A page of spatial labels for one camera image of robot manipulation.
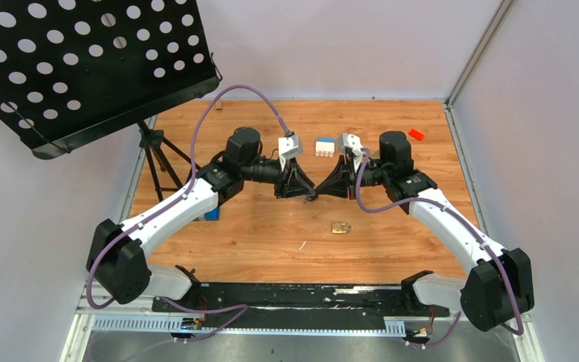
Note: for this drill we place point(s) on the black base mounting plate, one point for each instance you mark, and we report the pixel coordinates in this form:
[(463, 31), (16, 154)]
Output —
[(318, 307)]

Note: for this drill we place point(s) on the blue small block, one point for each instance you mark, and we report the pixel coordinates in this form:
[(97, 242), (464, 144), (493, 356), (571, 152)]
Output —
[(212, 215)]

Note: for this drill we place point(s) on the aluminium frame rails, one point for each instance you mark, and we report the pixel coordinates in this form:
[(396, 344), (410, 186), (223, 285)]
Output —
[(100, 295)]

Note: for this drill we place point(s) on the black perforated music stand desk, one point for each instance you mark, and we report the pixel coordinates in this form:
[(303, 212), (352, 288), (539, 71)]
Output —
[(72, 72)]

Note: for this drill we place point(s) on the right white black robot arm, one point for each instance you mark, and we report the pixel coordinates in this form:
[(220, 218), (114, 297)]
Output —
[(498, 287)]

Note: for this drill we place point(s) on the red small block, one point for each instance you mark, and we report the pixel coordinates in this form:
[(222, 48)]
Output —
[(416, 134)]

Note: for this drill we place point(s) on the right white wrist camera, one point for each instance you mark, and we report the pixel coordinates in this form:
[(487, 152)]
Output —
[(348, 142)]

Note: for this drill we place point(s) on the white blue toy block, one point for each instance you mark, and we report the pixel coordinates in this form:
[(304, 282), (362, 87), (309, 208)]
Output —
[(325, 147)]

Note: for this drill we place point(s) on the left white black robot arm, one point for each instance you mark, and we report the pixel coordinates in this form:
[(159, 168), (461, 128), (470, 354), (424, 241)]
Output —
[(119, 252)]

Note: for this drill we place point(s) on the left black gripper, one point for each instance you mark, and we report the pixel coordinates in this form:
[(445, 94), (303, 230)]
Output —
[(294, 182)]

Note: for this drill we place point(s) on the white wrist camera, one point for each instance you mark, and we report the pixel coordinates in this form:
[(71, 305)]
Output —
[(348, 142), (288, 148)]

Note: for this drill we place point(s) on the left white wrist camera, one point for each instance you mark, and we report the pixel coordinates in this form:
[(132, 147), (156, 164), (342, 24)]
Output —
[(288, 148)]

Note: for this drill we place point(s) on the black tripod stand legs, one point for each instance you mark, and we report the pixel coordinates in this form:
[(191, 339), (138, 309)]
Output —
[(151, 143)]

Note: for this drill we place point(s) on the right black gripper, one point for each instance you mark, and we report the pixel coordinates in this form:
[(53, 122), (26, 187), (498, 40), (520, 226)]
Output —
[(344, 176)]

